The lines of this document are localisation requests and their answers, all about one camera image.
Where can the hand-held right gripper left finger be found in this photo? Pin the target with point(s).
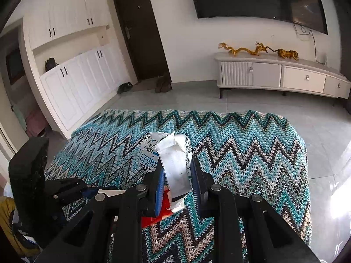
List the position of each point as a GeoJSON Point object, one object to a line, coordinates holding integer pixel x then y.
{"type": "Point", "coordinates": [159, 194]}

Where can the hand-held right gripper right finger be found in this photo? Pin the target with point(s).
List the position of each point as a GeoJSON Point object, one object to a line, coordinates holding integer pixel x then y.
{"type": "Point", "coordinates": [196, 191]}

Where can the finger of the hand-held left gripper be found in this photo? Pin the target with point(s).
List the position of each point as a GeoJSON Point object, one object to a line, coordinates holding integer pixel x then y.
{"type": "Point", "coordinates": [68, 186]}

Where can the white plastic wrapper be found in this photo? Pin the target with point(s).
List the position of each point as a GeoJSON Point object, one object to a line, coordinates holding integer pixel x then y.
{"type": "Point", "coordinates": [172, 164]}

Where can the red snack packet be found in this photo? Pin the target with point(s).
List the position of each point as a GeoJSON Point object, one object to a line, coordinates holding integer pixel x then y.
{"type": "Point", "coordinates": [153, 220]}

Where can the pink stool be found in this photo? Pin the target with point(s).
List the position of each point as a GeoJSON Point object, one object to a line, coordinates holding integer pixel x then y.
{"type": "Point", "coordinates": [35, 123]}

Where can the teal zigzag knitted blanket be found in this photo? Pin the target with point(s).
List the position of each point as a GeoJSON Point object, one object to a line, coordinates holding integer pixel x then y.
{"type": "Point", "coordinates": [233, 156]}

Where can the yellow cloth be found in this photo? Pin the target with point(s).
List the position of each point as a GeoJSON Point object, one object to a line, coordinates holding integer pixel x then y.
{"type": "Point", "coordinates": [8, 224]}

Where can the black bag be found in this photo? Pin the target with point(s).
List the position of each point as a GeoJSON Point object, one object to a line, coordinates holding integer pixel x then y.
{"type": "Point", "coordinates": [51, 65]}

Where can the brown boots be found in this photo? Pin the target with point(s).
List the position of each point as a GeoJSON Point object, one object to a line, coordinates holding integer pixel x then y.
{"type": "Point", "coordinates": [163, 85]}

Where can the dark green shoes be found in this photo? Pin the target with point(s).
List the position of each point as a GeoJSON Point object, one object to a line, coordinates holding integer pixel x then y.
{"type": "Point", "coordinates": [124, 88]}

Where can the golden dragon figurine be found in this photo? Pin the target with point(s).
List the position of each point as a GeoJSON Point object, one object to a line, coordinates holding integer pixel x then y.
{"type": "Point", "coordinates": [244, 50]}

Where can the white television cabinet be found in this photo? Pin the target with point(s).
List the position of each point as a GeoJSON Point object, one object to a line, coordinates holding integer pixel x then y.
{"type": "Point", "coordinates": [301, 79]}

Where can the dark brown door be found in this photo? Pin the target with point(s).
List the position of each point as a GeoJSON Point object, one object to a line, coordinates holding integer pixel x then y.
{"type": "Point", "coordinates": [142, 33]}

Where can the golden tiger figurine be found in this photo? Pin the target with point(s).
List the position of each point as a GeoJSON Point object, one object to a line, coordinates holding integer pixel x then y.
{"type": "Point", "coordinates": [286, 53]}

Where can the white wall cupboards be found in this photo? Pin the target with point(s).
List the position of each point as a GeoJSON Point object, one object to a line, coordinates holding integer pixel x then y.
{"type": "Point", "coordinates": [71, 87]}

